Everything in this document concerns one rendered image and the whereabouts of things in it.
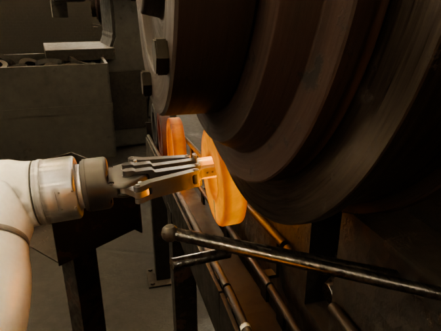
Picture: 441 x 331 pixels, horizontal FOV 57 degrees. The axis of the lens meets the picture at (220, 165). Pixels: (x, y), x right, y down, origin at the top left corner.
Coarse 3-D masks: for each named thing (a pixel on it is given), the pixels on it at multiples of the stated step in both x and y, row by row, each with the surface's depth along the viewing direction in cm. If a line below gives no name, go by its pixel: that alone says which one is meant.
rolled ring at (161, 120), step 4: (160, 116) 125; (164, 116) 125; (168, 116) 125; (160, 120) 124; (164, 120) 124; (160, 124) 123; (164, 124) 123; (160, 128) 124; (164, 128) 123; (160, 132) 137; (164, 132) 122; (160, 136) 137; (164, 136) 122; (160, 140) 137; (164, 140) 122; (160, 144) 137; (164, 144) 123; (160, 148) 136; (164, 148) 123; (160, 152) 135; (164, 152) 124
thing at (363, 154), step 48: (432, 0) 16; (384, 48) 18; (432, 48) 16; (384, 96) 19; (432, 96) 17; (336, 144) 23; (384, 144) 19; (432, 144) 22; (240, 192) 43; (288, 192) 31; (336, 192) 24; (384, 192) 27
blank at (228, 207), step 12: (204, 132) 63; (204, 144) 65; (204, 156) 66; (216, 156) 57; (216, 168) 58; (204, 180) 69; (216, 180) 66; (228, 180) 55; (216, 192) 64; (228, 192) 55; (216, 204) 62; (228, 204) 56; (240, 204) 57; (216, 216) 63; (228, 216) 58; (240, 216) 58
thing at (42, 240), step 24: (96, 216) 82; (120, 216) 87; (48, 240) 87; (72, 240) 79; (96, 240) 84; (72, 264) 91; (96, 264) 95; (72, 288) 94; (96, 288) 97; (72, 312) 98; (96, 312) 99
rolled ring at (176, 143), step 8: (168, 120) 112; (176, 120) 110; (168, 128) 114; (176, 128) 107; (168, 136) 118; (176, 136) 106; (184, 136) 107; (168, 144) 120; (176, 144) 105; (184, 144) 106; (168, 152) 120; (176, 152) 105; (184, 152) 106
